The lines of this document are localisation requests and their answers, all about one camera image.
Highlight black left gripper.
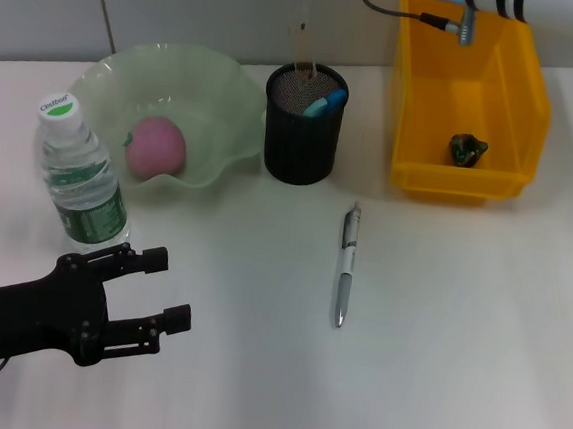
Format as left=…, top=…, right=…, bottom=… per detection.
left=0, top=232, right=200, bottom=378

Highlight green label water bottle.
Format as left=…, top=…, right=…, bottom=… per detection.
left=25, top=89, right=142, bottom=257

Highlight pink peach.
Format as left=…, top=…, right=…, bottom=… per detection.
left=120, top=113, right=190, bottom=182

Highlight blue scissors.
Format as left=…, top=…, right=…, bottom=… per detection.
left=302, top=85, right=350, bottom=122

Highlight transparent plastic ruler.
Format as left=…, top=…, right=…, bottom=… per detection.
left=280, top=0, right=326, bottom=96

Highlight green plastic wrapper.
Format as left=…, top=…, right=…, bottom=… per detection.
left=445, top=131, right=490, bottom=169

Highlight silver ballpoint pen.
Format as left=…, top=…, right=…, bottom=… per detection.
left=332, top=200, right=364, bottom=331

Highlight black mesh pen holder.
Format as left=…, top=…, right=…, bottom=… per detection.
left=256, top=59, right=354, bottom=190

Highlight pale green glass fruit plate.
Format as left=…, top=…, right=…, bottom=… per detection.
left=60, top=33, right=273, bottom=202

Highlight yellow plastic storage bin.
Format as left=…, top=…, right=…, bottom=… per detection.
left=380, top=0, right=562, bottom=213

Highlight grey right gripper cable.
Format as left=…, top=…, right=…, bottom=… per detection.
left=356, top=0, right=480, bottom=48

